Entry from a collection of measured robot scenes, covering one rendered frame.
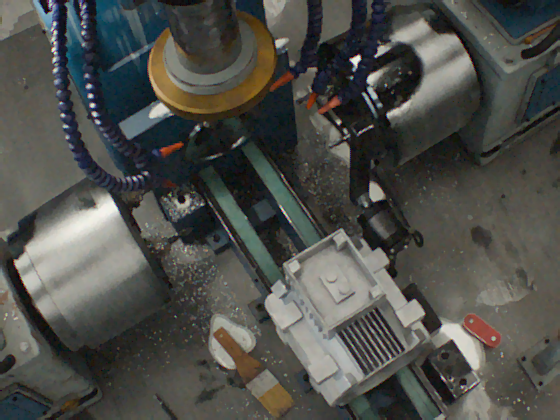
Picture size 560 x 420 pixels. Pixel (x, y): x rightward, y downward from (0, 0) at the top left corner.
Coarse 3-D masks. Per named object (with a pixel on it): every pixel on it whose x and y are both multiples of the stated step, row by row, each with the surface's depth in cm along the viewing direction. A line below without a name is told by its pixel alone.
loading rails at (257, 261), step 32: (256, 160) 152; (224, 192) 150; (288, 192) 149; (224, 224) 146; (256, 224) 155; (288, 224) 150; (320, 224) 145; (256, 256) 145; (416, 384) 134; (352, 416) 132; (416, 416) 136
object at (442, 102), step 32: (384, 32) 132; (416, 32) 131; (448, 32) 132; (320, 64) 144; (352, 64) 130; (384, 64) 129; (416, 64) 130; (448, 64) 131; (384, 96) 129; (416, 96) 130; (448, 96) 132; (384, 128) 132; (416, 128) 132; (448, 128) 137; (384, 160) 141
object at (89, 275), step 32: (64, 192) 129; (96, 192) 125; (128, 192) 134; (32, 224) 124; (64, 224) 123; (96, 224) 122; (128, 224) 123; (32, 256) 121; (64, 256) 121; (96, 256) 121; (128, 256) 122; (160, 256) 130; (32, 288) 121; (64, 288) 120; (96, 288) 122; (128, 288) 124; (160, 288) 126; (64, 320) 123; (96, 320) 124; (128, 320) 128
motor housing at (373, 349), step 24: (384, 288) 126; (384, 312) 122; (288, 336) 127; (312, 336) 124; (336, 336) 120; (360, 336) 119; (384, 336) 119; (312, 360) 122; (336, 360) 121; (360, 360) 118; (384, 360) 117; (408, 360) 131; (360, 384) 132
